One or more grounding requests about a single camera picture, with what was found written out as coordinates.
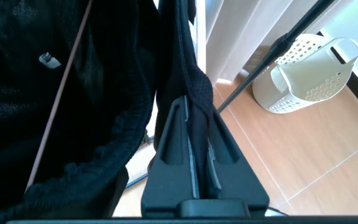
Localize black clothes rack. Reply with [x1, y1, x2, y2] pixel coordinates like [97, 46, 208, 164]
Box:
[125, 0, 337, 190]

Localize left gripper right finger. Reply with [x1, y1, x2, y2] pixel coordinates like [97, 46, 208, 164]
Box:
[208, 108, 270, 218]

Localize black garment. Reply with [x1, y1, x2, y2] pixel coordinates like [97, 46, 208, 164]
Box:
[153, 0, 214, 200]

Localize beige curtain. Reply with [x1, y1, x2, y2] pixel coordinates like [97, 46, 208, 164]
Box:
[205, 0, 349, 84]

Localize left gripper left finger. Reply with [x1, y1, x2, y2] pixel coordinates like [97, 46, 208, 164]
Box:
[141, 95, 199, 218]

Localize black shorts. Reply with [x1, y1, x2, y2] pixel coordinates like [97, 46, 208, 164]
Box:
[0, 0, 160, 224]

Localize white laundry basket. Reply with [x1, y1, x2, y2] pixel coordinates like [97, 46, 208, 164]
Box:
[252, 33, 358, 114]

